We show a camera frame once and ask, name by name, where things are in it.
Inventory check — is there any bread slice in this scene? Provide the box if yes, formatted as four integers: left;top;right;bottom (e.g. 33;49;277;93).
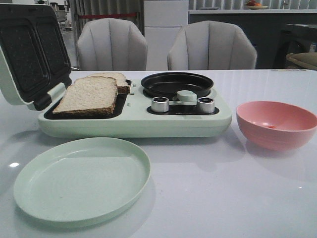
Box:
88;72;130;94
53;76;118;115

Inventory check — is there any pink plastic bowl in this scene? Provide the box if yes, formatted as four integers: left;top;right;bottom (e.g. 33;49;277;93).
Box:
236;101;317;151

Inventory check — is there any green breakfast maker lid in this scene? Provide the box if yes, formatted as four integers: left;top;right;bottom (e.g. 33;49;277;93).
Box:
0;3;72;111

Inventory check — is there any green breakfast maker base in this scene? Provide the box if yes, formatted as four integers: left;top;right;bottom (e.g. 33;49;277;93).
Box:
38;79;232;138

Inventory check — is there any left silver control knob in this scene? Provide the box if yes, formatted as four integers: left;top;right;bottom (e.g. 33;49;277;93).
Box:
151;96;169;113

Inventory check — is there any silver control knob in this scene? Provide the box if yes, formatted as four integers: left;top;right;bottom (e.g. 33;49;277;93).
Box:
151;96;169;113
196;97;215;114

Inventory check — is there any black round frying pan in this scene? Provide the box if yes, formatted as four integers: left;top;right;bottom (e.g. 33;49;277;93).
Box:
141;72;213;100

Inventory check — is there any right silver control knob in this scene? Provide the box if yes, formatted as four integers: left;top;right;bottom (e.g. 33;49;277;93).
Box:
196;97;215;114

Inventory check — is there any right grey upholstered chair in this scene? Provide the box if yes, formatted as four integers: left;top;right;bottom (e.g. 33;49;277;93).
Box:
167;21;258;70

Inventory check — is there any grey upholstered chair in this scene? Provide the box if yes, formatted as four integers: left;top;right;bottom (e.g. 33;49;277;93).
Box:
77;18;148;71
167;21;258;70

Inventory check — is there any left grey upholstered chair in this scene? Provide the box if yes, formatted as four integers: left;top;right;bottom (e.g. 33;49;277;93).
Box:
77;18;148;71

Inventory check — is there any white cabinet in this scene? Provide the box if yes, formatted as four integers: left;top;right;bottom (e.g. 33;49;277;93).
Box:
143;0;189;70

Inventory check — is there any light green round plate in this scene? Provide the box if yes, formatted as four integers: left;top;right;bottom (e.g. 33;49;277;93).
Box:
13;137;151;228

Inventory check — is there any red barrier belt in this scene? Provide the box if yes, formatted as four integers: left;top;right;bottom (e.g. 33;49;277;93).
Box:
78;12;138;19

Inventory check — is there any fruit plate on counter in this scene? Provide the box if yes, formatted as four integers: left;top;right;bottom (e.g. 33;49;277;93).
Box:
245;0;268;10

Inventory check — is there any tan cushion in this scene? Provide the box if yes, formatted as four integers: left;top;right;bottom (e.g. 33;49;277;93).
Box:
285;52;317;70

